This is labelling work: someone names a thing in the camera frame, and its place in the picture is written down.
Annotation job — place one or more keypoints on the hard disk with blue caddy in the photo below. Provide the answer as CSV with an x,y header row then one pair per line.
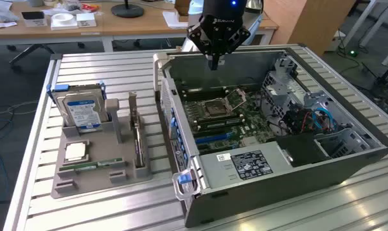
x,y
82,113

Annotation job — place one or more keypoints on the grey metal disk bay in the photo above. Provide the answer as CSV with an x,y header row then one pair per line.
x,y
351,139
278,93

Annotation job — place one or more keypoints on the white tape roll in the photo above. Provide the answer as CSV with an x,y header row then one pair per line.
x,y
62,21

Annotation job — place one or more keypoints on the white paper slip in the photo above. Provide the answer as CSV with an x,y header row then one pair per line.
x,y
4,24

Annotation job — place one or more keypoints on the green RAM stick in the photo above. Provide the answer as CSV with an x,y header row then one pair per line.
x,y
94,164

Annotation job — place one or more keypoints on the green motherboard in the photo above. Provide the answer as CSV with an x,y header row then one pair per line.
x,y
255,122

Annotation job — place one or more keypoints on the brown cardboard box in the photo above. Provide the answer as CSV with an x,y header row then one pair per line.
x,y
182,7

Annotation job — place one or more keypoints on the white flat box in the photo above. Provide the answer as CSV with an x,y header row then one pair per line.
x,y
66,27

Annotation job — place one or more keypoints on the black chair base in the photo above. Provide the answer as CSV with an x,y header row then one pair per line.
x,y
27,51

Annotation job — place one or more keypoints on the blue expansion slot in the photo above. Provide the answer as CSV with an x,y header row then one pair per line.
x,y
214,139

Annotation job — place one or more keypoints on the metal socket cover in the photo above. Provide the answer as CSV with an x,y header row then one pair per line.
x,y
244,96

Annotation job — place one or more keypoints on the white paper stack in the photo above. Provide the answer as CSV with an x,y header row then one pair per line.
x,y
175,22

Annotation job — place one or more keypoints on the silver chipset heatsink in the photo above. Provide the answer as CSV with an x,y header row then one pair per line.
x,y
254,142

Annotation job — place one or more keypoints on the silver CPU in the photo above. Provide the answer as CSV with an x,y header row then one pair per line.
x,y
75,151

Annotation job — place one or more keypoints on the white box with black lid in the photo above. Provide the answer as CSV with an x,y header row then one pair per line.
x,y
35,22

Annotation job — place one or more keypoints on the black tripod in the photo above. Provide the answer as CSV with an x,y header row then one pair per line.
x,y
387,72

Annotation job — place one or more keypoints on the CPU socket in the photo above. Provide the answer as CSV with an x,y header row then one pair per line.
x,y
216,108

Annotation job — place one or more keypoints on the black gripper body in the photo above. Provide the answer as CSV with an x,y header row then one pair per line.
x,y
219,24

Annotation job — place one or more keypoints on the grey plastic bag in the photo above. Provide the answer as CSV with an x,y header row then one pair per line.
x,y
2,12

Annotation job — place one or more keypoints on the grey parts rack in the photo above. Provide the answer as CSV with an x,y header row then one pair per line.
x,y
100,178

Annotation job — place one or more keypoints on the dark RAM stick with label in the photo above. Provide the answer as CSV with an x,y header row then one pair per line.
x,y
219,122

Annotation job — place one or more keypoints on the black graphics card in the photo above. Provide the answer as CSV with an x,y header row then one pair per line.
x,y
139,144

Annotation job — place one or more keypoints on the grey cup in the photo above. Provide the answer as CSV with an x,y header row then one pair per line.
x,y
36,3

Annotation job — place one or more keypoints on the red small item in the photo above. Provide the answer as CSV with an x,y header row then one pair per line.
x,y
90,7

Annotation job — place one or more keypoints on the open grey PC case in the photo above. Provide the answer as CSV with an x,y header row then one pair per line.
x,y
278,192

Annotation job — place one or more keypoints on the wooden desk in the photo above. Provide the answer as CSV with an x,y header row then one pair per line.
x,y
132,26

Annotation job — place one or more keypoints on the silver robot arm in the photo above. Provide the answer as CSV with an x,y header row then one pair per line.
x,y
194,9

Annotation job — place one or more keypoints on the white table frame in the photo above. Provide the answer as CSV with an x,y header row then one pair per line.
x,y
363,24

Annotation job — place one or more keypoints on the grey power supply unit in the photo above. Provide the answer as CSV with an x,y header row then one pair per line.
x,y
219,173

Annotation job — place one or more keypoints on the plain white box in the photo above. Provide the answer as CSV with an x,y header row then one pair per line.
x,y
86,20

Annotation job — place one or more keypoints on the black round lamp base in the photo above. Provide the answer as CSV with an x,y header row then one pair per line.
x,y
128,12

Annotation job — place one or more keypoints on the wooden cabinet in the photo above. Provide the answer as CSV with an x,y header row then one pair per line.
x,y
310,24

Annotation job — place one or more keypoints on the device with green light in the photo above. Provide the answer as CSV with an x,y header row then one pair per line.
x,y
352,53

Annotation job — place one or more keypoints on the black fan shroud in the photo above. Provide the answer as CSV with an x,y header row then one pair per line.
x,y
303,146

